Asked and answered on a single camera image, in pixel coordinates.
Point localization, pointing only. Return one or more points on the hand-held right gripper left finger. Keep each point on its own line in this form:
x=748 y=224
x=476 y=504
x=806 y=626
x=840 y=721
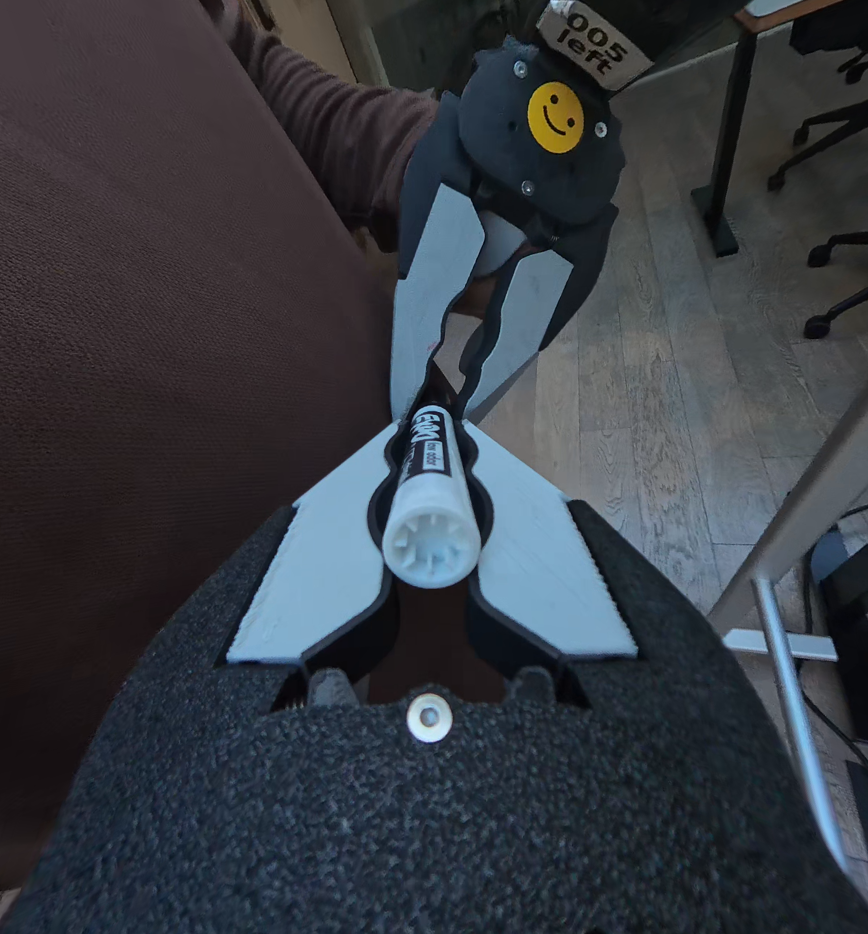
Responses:
x=310 y=584

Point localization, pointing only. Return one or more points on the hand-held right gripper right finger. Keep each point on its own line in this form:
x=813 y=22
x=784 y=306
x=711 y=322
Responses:
x=550 y=584

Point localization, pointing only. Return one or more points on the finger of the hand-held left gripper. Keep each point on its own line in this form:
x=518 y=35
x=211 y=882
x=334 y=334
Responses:
x=434 y=263
x=532 y=306

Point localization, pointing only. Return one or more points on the black dry-erase marker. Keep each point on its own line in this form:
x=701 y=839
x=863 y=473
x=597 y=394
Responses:
x=434 y=540

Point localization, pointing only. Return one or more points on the white table with wooden edge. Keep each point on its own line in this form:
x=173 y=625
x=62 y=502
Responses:
x=729 y=146

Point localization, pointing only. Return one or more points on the silver-framed rolling whiteboard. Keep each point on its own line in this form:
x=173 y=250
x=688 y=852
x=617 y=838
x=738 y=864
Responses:
x=791 y=693

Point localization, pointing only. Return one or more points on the black office chair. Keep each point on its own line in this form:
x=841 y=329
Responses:
x=842 y=303
x=842 y=117

